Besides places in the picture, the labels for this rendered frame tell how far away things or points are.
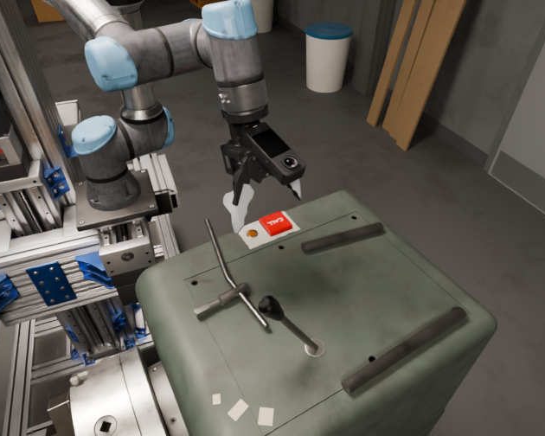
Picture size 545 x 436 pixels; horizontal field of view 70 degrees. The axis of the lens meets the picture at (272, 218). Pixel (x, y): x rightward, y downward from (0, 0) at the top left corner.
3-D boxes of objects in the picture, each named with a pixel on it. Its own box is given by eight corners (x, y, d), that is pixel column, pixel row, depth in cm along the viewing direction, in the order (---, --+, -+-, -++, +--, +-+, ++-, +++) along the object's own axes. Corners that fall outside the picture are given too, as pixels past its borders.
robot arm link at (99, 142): (77, 165, 112) (60, 122, 103) (123, 150, 118) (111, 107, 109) (91, 184, 105) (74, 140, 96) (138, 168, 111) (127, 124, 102)
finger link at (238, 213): (223, 224, 72) (240, 176, 71) (240, 235, 68) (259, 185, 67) (209, 221, 70) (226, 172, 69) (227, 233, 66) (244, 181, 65)
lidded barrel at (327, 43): (354, 90, 456) (362, 33, 415) (313, 97, 442) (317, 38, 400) (333, 74, 492) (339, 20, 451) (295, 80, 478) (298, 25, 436)
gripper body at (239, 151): (259, 162, 75) (247, 99, 69) (287, 173, 69) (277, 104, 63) (225, 176, 71) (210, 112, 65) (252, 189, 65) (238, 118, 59)
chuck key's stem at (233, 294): (198, 322, 74) (251, 293, 78) (197, 315, 72) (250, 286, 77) (193, 314, 75) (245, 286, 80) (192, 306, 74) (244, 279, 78)
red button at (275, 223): (279, 216, 97) (279, 209, 96) (292, 230, 94) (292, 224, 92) (259, 224, 95) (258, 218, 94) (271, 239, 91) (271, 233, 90)
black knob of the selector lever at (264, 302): (276, 305, 64) (277, 286, 61) (286, 320, 62) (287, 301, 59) (254, 315, 63) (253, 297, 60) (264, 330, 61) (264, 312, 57)
